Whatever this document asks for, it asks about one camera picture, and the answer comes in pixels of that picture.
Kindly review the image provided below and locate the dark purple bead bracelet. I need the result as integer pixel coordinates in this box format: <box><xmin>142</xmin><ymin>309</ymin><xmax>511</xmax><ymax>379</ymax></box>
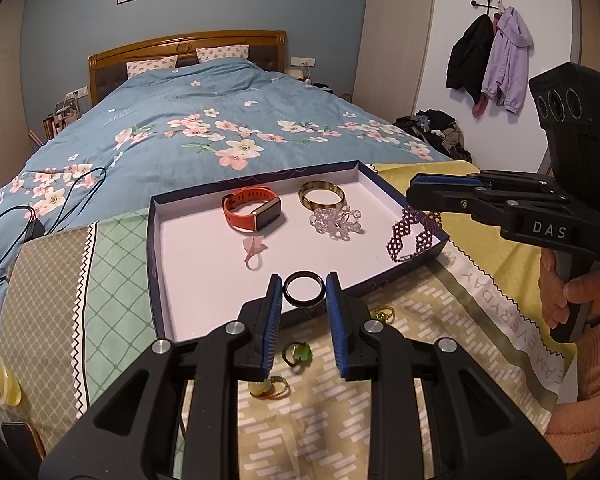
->
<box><xmin>384</xmin><ymin>206</ymin><xmax>444</xmax><ymax>265</ymax></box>

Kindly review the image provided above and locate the clear crystal bead bracelet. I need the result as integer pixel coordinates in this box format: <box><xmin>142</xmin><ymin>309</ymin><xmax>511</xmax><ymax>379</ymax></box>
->
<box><xmin>307</xmin><ymin>204</ymin><xmax>365</xmax><ymax>242</ymax></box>

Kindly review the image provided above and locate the tortoiseshell bangle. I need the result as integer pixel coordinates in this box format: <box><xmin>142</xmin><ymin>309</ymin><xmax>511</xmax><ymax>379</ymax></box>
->
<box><xmin>298</xmin><ymin>180</ymin><xmax>347</xmax><ymax>211</ymax></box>

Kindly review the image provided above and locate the black ring bangle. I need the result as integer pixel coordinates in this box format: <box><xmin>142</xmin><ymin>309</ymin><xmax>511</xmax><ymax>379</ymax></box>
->
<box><xmin>283</xmin><ymin>270</ymin><xmax>326</xmax><ymax>309</ymax></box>

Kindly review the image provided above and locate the orange smart watch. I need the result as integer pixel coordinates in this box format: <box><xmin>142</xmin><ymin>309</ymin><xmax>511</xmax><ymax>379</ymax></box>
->
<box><xmin>221</xmin><ymin>186</ymin><xmax>282</xmax><ymax>233</ymax></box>

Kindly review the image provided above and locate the pink small ring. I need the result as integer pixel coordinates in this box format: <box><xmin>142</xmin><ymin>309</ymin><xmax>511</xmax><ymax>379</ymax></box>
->
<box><xmin>241</xmin><ymin>234</ymin><xmax>269</xmax><ymax>271</ymax></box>

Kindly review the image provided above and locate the right forearm pink sleeve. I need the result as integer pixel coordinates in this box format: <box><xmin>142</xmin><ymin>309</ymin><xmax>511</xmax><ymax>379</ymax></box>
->
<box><xmin>545</xmin><ymin>323</ymin><xmax>600</xmax><ymax>465</ymax></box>

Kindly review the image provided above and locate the right hand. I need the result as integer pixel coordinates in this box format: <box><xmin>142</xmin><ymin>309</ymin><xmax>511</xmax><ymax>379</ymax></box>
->
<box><xmin>539</xmin><ymin>248</ymin><xmax>600</xmax><ymax>328</ymax></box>

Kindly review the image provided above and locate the pile of dark clothes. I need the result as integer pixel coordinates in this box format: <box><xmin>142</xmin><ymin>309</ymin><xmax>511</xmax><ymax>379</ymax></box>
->
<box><xmin>393</xmin><ymin>110</ymin><xmax>472</xmax><ymax>162</ymax></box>

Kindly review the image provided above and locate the black hanging jacket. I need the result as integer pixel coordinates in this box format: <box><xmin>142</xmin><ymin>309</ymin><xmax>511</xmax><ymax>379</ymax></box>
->
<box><xmin>446</xmin><ymin>14</ymin><xmax>494</xmax><ymax>104</ymax></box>

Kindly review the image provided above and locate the lilac hanging jacket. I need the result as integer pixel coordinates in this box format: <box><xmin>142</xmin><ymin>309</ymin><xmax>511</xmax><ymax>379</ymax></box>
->
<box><xmin>471</xmin><ymin>6</ymin><xmax>533</xmax><ymax>118</ymax></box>

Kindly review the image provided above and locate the patchwork yellow green cloth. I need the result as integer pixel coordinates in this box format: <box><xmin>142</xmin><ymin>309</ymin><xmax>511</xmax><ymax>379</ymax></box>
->
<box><xmin>0</xmin><ymin>159</ymin><xmax>579</xmax><ymax>480</ymax></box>

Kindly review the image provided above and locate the shallow navy box lid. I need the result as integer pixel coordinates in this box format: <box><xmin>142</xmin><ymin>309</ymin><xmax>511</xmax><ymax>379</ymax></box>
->
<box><xmin>147</xmin><ymin>160</ymin><xmax>449</xmax><ymax>341</ymax></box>

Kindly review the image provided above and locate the wooden headboard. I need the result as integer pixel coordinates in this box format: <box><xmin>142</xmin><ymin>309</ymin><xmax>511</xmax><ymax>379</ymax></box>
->
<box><xmin>87</xmin><ymin>29</ymin><xmax>287</xmax><ymax>106</ymax></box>

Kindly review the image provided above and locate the blue floral duvet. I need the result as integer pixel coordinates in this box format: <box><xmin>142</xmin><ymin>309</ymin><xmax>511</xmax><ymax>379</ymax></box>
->
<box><xmin>0</xmin><ymin>56</ymin><xmax>454</xmax><ymax>351</ymax></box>

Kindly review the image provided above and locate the right patterned pillow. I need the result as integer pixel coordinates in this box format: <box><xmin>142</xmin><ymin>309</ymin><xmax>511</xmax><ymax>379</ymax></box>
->
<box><xmin>196</xmin><ymin>44</ymin><xmax>250</xmax><ymax>63</ymax></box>

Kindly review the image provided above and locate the patterned pillow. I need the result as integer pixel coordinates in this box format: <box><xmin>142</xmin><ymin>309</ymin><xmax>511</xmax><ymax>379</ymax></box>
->
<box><xmin>125</xmin><ymin>55</ymin><xmax>178</xmax><ymax>79</ymax></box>
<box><xmin>196</xmin><ymin>44</ymin><xmax>250</xmax><ymax>63</ymax></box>

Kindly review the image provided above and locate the left patterned pillow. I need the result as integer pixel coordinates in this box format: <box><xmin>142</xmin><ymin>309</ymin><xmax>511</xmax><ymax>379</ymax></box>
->
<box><xmin>125</xmin><ymin>55</ymin><xmax>178</xmax><ymax>79</ymax></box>

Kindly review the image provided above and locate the gold green ring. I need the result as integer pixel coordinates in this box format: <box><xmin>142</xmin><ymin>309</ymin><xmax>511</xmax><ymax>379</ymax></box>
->
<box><xmin>369</xmin><ymin>303</ymin><xmax>398</xmax><ymax>324</ymax></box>

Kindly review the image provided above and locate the yellow green ring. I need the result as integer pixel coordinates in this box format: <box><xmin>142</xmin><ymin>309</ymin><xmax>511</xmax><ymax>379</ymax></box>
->
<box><xmin>248</xmin><ymin>375</ymin><xmax>292</xmax><ymax>401</ymax></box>

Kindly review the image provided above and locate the white wall socket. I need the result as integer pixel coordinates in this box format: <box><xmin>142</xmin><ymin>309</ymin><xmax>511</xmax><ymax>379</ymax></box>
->
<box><xmin>290</xmin><ymin>56</ymin><xmax>315</xmax><ymax>67</ymax></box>

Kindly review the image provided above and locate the black wall coat hook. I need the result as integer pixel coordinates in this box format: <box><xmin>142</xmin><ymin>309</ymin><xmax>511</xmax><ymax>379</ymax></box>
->
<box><xmin>470</xmin><ymin>0</ymin><xmax>504</xmax><ymax>16</ymax></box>

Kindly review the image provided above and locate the black charger cable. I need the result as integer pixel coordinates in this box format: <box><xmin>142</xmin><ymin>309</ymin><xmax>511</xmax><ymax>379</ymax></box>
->
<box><xmin>0</xmin><ymin>166</ymin><xmax>108</xmax><ymax>297</ymax></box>

